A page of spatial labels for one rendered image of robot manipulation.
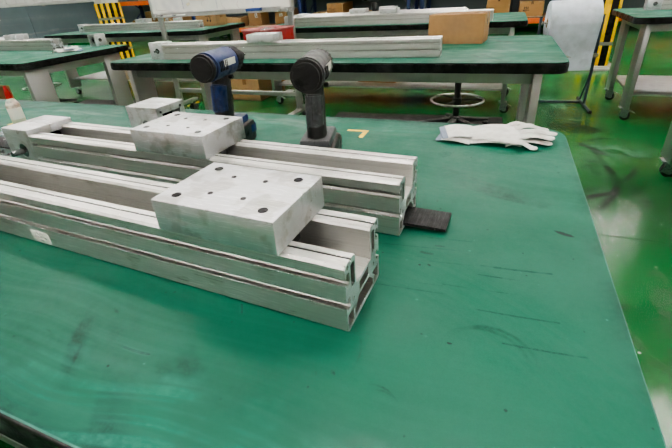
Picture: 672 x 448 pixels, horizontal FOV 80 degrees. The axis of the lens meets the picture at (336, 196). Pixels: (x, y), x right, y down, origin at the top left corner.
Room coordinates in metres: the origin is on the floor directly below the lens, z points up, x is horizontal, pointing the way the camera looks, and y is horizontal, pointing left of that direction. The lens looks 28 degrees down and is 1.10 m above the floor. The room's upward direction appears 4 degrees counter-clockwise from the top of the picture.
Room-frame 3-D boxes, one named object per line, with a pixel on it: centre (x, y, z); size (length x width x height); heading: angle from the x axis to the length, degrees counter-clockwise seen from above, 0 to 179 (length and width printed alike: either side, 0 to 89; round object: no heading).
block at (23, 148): (0.87, 0.66, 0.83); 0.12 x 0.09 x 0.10; 154
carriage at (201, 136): (0.69, 0.25, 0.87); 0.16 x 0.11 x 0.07; 64
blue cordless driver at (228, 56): (0.94, 0.23, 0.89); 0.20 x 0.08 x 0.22; 164
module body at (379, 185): (0.69, 0.25, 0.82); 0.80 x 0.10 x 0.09; 64
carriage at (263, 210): (0.41, 0.11, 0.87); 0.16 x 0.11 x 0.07; 64
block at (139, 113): (0.99, 0.44, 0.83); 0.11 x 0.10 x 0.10; 154
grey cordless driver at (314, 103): (0.79, 0.02, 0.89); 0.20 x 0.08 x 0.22; 170
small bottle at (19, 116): (1.26, 0.98, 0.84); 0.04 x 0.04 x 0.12
